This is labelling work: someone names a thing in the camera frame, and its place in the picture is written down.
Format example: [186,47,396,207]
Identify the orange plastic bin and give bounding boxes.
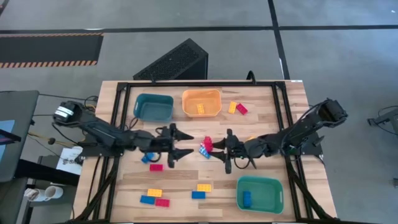
[181,88,223,118]

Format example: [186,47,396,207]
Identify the black hazard-striped floor mat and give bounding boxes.
[0,32,104,68]

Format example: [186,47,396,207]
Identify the blue lit screen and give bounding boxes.
[0,119,16,162]

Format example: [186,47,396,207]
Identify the white printed paper sheet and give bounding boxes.
[55,146,84,175]

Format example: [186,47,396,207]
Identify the green plastic bin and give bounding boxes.
[236,175,285,215]

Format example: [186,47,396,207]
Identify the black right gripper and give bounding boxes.
[213,129,254,174]

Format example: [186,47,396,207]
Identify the black tablet device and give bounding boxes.
[0,129,22,146]

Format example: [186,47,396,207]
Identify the black side table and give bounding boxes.
[14,155,81,224]

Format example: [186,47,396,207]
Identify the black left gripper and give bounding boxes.
[152,123,195,169]

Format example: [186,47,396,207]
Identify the dark teal plastic bin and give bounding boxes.
[133,93,175,123]

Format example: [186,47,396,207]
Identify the black mesh computer case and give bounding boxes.
[132,37,209,81]

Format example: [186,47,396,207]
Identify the dark grey desk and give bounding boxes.
[0,90,40,184]

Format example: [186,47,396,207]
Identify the white paper cup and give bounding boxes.
[24,187,46,202]
[45,185,65,202]

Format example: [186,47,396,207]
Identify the black aluminium rig frame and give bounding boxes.
[67,80,343,224]

